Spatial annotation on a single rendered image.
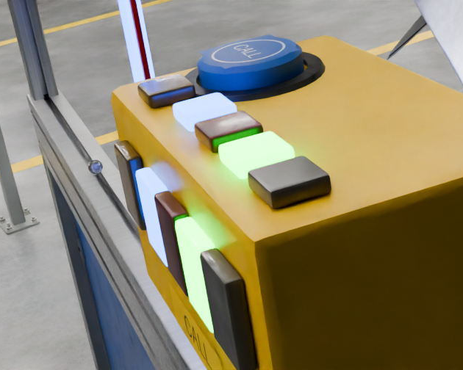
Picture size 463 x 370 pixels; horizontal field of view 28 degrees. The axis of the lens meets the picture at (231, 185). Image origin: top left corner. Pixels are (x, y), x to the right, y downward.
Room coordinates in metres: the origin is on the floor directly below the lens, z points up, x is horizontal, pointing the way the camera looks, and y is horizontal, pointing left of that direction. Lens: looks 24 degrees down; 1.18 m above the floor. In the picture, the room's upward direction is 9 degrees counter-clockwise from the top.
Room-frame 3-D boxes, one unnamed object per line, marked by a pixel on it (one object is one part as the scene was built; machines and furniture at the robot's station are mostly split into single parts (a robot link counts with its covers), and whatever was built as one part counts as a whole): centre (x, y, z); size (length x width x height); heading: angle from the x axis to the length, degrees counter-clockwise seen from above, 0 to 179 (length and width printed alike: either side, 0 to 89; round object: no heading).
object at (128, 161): (0.32, 0.04, 1.04); 0.02 x 0.01 x 0.03; 16
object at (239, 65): (0.34, -0.01, 1.08); 0.04 x 0.04 x 0.02
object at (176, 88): (0.33, 0.02, 1.08); 0.02 x 0.02 x 0.01; 16
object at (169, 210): (0.27, 0.02, 1.04); 0.02 x 0.01 x 0.03; 16
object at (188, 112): (0.30, 0.00, 1.08); 0.02 x 0.02 x 0.01; 16
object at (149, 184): (0.29, 0.03, 1.04); 0.02 x 0.01 x 0.03; 16
